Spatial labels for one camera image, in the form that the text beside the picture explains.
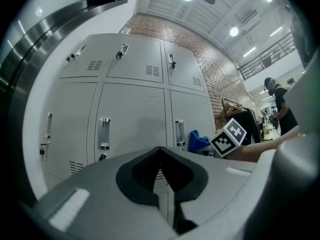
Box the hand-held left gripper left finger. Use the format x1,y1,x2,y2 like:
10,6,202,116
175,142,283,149
31,145,181,240

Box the grey metal locker door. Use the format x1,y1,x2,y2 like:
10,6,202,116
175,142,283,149
169,89,216,157

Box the row of wooden hangers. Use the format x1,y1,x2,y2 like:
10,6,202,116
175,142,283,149
221,100,245,115

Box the dark hanging clothes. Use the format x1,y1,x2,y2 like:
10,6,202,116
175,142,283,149
233,107,262,144

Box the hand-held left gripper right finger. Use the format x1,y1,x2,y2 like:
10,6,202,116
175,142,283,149
159,146,261,236

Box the blue cloth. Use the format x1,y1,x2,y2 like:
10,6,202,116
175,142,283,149
188,129,211,153

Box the person's right forearm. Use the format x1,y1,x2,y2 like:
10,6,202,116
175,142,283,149
226,125,301,164

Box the black metal railing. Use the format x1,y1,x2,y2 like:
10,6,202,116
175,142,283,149
236,32,295,81

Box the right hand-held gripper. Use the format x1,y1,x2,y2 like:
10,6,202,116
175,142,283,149
195,117,248,159

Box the chrome locker handles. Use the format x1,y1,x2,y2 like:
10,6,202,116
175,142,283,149
44,43,186,151

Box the black metal clothes rack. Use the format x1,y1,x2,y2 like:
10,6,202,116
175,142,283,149
221,97,263,144

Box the grey metal locker cabinet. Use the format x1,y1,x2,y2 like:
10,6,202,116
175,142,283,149
38,32,217,231

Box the strip ceiling light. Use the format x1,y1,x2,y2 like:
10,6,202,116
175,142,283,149
269,26,283,37
242,46,257,58

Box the locker locks with keys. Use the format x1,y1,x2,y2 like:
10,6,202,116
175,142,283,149
39,50,177,162

